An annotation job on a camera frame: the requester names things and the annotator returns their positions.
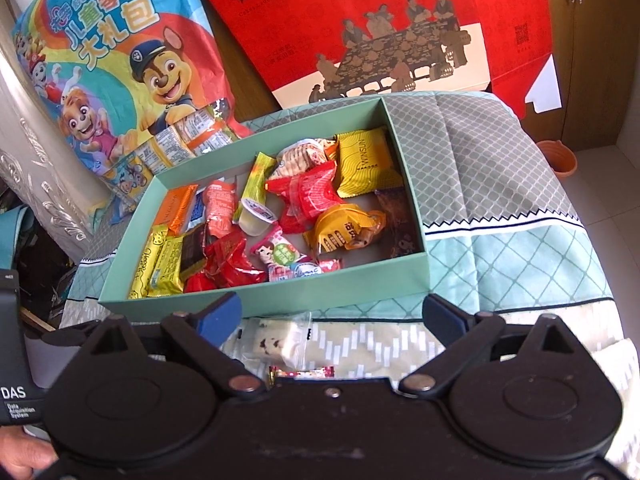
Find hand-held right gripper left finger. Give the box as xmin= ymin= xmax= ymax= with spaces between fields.
xmin=82 ymin=291 xmax=267 ymax=395

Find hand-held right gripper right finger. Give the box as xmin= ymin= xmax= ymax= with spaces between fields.
xmin=399 ymin=294 xmax=576 ymax=395

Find small red packet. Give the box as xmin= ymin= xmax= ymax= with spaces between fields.
xmin=185 ymin=272 xmax=219 ymax=294

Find clear white bar packet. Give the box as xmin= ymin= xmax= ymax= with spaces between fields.
xmin=234 ymin=312 xmax=314 ymax=369

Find red packet white letters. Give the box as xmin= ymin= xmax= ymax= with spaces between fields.
xmin=202 ymin=230 xmax=269 ymax=286

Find dark chocolate packet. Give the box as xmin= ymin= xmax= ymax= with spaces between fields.
xmin=177 ymin=225 xmax=209 ymax=281

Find yellow wafer packet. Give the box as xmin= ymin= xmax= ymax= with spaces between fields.
xmin=147 ymin=235 xmax=192 ymax=297

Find green cardboard box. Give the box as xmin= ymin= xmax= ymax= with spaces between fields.
xmin=97 ymin=96 xmax=431 ymax=320

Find yellow stick packet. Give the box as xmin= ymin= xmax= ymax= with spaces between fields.
xmin=129 ymin=225 xmax=169 ymax=300

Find clear jelly cup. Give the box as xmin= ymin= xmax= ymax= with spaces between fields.
xmin=239 ymin=199 xmax=281 ymax=237

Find dark brown packet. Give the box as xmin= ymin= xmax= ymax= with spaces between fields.
xmin=375 ymin=187 xmax=427 ymax=261

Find blue white packet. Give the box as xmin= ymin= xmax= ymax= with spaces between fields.
xmin=189 ymin=195 xmax=209 ymax=227

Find salmon red packet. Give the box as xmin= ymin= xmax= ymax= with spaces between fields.
xmin=204 ymin=180 xmax=239 ymax=241

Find orange yellow packet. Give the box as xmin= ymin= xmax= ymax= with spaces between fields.
xmin=302 ymin=204 xmax=389 ymax=257

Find green yellow long packet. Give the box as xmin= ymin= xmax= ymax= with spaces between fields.
xmin=232 ymin=152 xmax=279 ymax=224

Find puffy red packet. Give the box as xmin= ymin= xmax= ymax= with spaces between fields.
xmin=265 ymin=162 xmax=347 ymax=234

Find large yellow packet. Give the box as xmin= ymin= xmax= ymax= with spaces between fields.
xmin=334 ymin=127 xmax=405 ymax=199

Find clear biscuit packet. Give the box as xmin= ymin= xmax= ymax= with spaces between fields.
xmin=272 ymin=137 xmax=341 ymax=181

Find person's left hand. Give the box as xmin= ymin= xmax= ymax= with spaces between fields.
xmin=0 ymin=428 xmax=60 ymax=480

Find patterned bed cover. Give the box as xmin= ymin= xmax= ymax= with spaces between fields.
xmin=60 ymin=90 xmax=640 ymax=477

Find red white candy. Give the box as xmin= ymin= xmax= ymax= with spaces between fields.
xmin=270 ymin=366 xmax=336 ymax=380

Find blue foil packet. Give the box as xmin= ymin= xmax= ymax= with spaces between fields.
xmin=110 ymin=195 xmax=142 ymax=224

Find yellow cartoon packet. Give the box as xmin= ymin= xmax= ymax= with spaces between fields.
xmin=107 ymin=155 xmax=157 ymax=202

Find teal cloth bag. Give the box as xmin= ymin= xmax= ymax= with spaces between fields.
xmin=0 ymin=204 xmax=39 ymax=272

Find white yellow-edged packet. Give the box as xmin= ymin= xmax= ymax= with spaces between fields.
xmin=155 ymin=125 xmax=194 ymax=162
xmin=135 ymin=137 xmax=172 ymax=172

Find silver orange-striped packet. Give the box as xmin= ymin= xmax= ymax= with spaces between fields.
xmin=185 ymin=102 xmax=242 ymax=157

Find orange plastic bucket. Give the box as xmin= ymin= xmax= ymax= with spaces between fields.
xmin=537 ymin=139 xmax=579 ymax=181

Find embossed white curtain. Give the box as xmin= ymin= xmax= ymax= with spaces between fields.
xmin=0 ymin=55 xmax=102 ymax=247

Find wooden cabinet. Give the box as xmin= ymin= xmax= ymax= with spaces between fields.
xmin=542 ymin=0 xmax=640 ymax=152

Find large cartoon dog bag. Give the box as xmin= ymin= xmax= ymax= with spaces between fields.
xmin=12 ymin=0 xmax=257 ymax=217

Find red gift box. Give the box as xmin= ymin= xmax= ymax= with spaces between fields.
xmin=182 ymin=0 xmax=561 ymax=119

